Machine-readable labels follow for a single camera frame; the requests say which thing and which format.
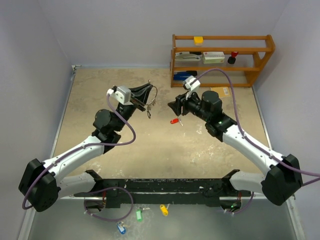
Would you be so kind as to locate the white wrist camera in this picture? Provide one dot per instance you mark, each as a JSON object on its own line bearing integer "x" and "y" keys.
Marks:
{"x": 121, "y": 93}
{"x": 191, "y": 84}

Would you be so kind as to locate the large silver keyring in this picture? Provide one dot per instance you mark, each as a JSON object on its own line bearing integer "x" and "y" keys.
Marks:
{"x": 153, "y": 95}

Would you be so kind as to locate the yellow tape measure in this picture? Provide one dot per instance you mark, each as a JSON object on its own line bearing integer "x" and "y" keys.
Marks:
{"x": 198, "y": 40}

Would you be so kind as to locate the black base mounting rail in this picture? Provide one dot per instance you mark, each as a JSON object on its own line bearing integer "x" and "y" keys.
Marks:
{"x": 157, "y": 191}

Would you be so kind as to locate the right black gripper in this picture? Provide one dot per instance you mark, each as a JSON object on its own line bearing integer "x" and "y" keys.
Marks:
{"x": 180, "y": 101}

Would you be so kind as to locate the red black stamp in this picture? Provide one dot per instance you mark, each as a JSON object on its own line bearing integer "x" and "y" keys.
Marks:
{"x": 232, "y": 59}

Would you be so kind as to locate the blue tag key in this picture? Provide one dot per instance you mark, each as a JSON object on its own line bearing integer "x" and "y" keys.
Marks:
{"x": 122, "y": 227}

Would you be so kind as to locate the grey black stapler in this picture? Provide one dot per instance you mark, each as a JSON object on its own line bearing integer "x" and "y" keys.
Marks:
{"x": 188, "y": 56}

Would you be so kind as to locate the yellow tag key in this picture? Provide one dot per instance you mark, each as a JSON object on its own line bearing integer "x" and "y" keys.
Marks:
{"x": 164, "y": 208}

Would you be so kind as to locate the blue black stapler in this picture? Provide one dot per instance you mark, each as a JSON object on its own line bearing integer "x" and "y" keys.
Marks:
{"x": 183, "y": 75}

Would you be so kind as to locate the bunch of silver keys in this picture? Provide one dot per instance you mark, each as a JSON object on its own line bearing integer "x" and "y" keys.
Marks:
{"x": 151, "y": 105}

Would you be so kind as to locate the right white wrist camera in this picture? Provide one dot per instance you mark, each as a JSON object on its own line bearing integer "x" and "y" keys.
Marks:
{"x": 191, "y": 84}

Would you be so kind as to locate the wooden shelf rack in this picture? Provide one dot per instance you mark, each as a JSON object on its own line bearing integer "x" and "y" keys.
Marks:
{"x": 243, "y": 56}

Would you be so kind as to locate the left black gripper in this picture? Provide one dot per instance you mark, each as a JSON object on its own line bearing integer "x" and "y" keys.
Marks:
{"x": 139, "y": 98}

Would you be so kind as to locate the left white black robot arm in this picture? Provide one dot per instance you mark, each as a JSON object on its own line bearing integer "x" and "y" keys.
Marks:
{"x": 44, "y": 182}

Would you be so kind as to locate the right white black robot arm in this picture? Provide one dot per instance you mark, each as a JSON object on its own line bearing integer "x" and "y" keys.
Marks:
{"x": 280, "y": 175}

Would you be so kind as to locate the white green box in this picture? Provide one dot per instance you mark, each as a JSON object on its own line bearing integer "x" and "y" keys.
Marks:
{"x": 213, "y": 57}

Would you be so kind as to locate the red tag key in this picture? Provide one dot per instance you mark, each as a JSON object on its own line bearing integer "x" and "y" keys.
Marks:
{"x": 176, "y": 120}

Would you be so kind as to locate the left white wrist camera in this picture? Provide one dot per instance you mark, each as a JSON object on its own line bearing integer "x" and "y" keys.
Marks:
{"x": 121, "y": 93}

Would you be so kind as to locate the green tag key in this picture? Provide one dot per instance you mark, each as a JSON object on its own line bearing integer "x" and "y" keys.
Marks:
{"x": 139, "y": 213}

